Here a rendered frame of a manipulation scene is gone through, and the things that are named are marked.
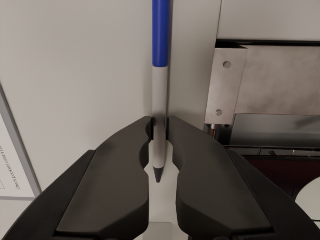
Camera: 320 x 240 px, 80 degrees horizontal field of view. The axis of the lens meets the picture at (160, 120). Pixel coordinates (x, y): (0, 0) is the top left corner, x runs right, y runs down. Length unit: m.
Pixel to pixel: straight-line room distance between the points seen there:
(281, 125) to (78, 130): 0.30
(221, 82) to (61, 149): 0.16
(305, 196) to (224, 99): 0.20
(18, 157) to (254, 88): 0.25
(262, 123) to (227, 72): 0.17
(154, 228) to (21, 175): 0.14
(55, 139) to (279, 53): 0.23
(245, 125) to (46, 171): 0.28
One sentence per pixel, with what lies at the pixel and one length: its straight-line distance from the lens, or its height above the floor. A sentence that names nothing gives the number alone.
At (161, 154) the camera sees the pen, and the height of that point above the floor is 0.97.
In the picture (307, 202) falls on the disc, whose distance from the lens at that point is 0.37.
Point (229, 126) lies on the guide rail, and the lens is 0.30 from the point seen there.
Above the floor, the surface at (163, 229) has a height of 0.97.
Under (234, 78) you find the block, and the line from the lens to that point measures 0.21.
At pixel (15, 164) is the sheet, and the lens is 0.21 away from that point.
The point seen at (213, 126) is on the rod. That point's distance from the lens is 0.23.
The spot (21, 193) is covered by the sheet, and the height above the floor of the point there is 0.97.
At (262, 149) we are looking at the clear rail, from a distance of 0.27.
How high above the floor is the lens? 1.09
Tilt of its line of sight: 62 degrees down
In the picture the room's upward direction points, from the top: 177 degrees counter-clockwise
